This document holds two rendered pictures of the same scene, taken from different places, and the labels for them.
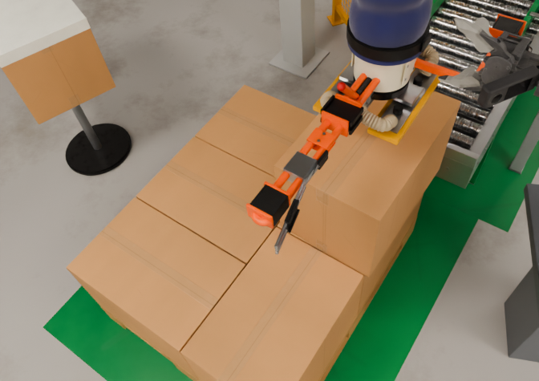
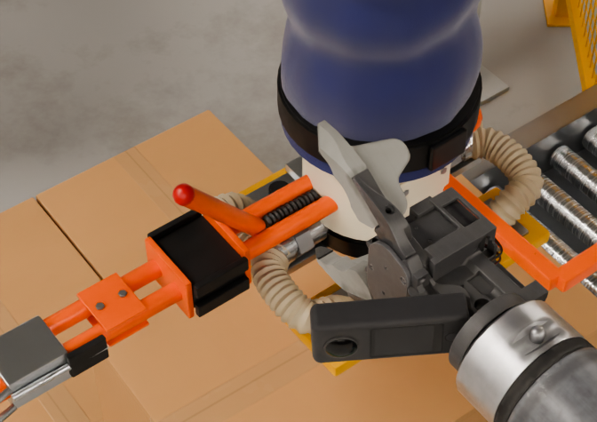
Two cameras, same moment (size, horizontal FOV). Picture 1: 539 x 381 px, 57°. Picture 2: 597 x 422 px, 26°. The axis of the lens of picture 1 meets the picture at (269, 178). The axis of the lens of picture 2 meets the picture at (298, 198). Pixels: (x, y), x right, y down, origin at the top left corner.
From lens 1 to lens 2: 0.54 m
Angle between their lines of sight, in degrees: 10
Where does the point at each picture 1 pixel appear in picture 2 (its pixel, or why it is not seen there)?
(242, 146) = (128, 256)
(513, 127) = not seen: outside the picture
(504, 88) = (359, 330)
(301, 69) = not seen: hidden behind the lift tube
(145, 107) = (23, 92)
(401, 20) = (364, 81)
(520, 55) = (441, 260)
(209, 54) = (225, 10)
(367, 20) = (298, 57)
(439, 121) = not seen: hidden behind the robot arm
